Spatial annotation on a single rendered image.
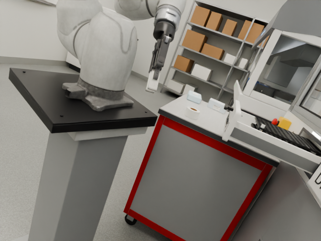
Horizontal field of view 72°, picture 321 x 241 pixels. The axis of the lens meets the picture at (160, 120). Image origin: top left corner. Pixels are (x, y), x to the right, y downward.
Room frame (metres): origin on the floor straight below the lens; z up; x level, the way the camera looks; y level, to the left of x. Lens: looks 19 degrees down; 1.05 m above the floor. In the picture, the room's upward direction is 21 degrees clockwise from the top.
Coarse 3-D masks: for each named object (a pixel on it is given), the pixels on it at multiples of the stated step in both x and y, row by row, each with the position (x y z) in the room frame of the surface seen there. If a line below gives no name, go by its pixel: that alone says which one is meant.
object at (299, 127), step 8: (288, 112) 1.22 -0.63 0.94; (296, 120) 1.05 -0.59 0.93; (296, 128) 1.00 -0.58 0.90; (304, 128) 0.92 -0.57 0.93; (304, 136) 0.92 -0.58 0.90; (312, 136) 0.81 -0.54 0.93; (320, 136) 0.76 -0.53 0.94; (320, 144) 0.73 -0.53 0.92; (304, 176) 0.70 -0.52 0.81; (312, 192) 0.61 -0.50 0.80
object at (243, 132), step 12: (240, 120) 0.95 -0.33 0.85; (252, 120) 0.95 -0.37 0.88; (240, 132) 0.72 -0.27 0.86; (252, 132) 0.72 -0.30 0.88; (252, 144) 0.71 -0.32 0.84; (264, 144) 0.70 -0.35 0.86; (276, 144) 0.70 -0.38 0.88; (288, 144) 0.69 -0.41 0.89; (276, 156) 0.69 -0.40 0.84; (288, 156) 0.69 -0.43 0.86; (300, 156) 0.68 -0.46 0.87; (312, 156) 0.68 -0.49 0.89; (300, 168) 0.68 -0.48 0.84; (312, 168) 0.67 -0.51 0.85
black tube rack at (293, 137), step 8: (264, 120) 0.91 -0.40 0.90; (256, 128) 0.85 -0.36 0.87; (264, 128) 0.76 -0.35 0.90; (272, 128) 0.82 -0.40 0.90; (280, 128) 0.88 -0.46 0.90; (280, 136) 0.73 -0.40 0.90; (288, 136) 0.77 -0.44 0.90; (296, 136) 0.83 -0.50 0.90; (296, 144) 0.72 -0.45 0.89; (304, 144) 0.74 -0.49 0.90; (312, 144) 0.81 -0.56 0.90; (320, 152) 0.72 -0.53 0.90
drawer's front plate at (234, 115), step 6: (234, 102) 0.98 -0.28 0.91; (234, 108) 0.84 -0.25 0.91; (234, 114) 0.73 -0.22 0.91; (240, 114) 0.71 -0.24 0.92; (234, 120) 0.71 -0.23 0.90; (228, 126) 0.72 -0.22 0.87; (234, 126) 0.71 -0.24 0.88; (228, 132) 0.71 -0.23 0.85; (222, 138) 0.72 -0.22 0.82; (228, 138) 0.71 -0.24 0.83
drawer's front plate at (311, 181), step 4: (320, 164) 0.63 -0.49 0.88; (320, 168) 0.62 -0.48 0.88; (316, 172) 0.62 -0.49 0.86; (320, 172) 0.61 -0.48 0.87; (312, 176) 0.63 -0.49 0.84; (316, 176) 0.61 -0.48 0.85; (320, 176) 0.59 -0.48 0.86; (312, 180) 0.61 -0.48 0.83; (316, 180) 0.60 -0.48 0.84; (320, 180) 0.58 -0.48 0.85; (312, 184) 0.60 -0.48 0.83; (316, 184) 0.59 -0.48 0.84; (320, 184) 0.57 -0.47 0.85; (312, 188) 0.59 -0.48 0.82; (316, 188) 0.57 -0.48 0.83; (316, 192) 0.56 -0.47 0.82; (320, 192) 0.55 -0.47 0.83; (320, 196) 0.54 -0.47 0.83; (320, 200) 0.53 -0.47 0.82
